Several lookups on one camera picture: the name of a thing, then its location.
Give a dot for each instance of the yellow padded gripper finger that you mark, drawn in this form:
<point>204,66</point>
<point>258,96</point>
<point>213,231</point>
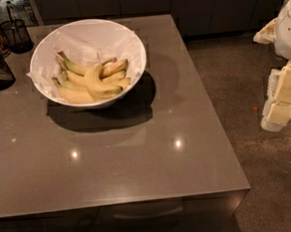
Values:
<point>266,35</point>
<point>277,110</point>

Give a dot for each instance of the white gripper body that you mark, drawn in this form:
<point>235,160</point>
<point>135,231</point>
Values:
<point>287,31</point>

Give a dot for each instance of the yellow banana lower right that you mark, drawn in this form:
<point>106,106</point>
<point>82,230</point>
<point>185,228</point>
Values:
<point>124,83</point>

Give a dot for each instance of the yellow banana middle right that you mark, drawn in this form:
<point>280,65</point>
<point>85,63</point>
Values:
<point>116,76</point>

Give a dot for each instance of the yellow banana upper right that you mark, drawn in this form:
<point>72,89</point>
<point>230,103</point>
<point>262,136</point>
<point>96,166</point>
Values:
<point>117,66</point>

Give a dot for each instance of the white paper bowl liner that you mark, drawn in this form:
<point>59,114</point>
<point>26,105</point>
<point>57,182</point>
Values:
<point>88,64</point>

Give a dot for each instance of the white bowl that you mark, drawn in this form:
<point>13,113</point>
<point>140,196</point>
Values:
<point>86,42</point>

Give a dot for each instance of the green-stemmed banana at back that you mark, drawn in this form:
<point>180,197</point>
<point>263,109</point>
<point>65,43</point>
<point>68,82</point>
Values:
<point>71,65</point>

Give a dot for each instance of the yellow banana left middle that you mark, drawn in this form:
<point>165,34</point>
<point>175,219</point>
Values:
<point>73,77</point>

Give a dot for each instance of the large yellow banana at front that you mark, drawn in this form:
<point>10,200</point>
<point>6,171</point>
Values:
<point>74,94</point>

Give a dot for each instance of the black mesh pen holder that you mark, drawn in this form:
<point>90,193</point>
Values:
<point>15,32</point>

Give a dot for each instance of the drawer handle under table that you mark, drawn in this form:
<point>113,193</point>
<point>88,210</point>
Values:
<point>146,215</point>

